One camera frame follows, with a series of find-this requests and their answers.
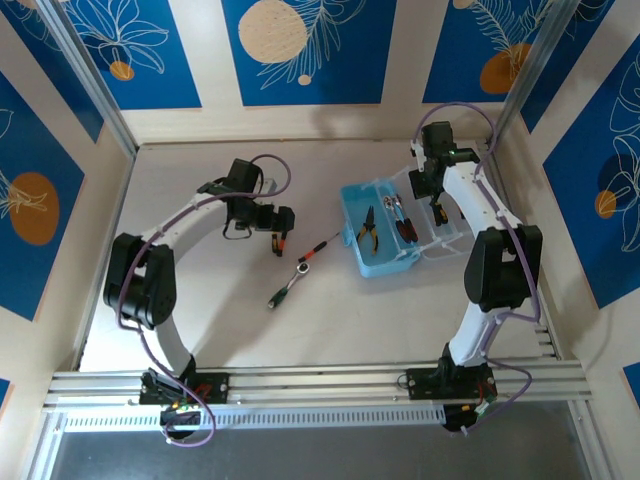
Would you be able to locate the orange black precision screwdriver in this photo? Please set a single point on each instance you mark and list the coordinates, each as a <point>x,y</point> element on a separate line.
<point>312,252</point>
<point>281,244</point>

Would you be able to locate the yellow black pliers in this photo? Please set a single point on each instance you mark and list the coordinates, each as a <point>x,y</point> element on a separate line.
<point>369,217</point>

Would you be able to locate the light blue plastic tool box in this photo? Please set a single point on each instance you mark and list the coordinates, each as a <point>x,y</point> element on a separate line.
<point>360,200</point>

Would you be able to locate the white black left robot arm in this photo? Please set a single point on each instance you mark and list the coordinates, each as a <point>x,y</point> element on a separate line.
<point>190,220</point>

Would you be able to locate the blue wall panel orange circle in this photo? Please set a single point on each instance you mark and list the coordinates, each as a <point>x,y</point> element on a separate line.
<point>460,60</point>
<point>30,150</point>

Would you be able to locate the blue wall panel beige circle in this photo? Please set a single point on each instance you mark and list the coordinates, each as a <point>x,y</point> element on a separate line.
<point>350,75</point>

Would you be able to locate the aluminium corner post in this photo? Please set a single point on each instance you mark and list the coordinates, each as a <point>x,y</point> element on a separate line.
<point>530,75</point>
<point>90,85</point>

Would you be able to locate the blue floral wall panel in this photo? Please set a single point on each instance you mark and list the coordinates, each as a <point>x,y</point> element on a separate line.
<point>590,40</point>
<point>590,200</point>
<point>35,70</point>
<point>170,75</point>

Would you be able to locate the aluminium rail frame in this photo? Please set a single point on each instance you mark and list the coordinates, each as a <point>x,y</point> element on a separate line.
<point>325,387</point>

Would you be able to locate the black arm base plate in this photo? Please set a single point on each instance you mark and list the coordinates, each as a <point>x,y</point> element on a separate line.
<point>425,385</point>
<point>217,387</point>

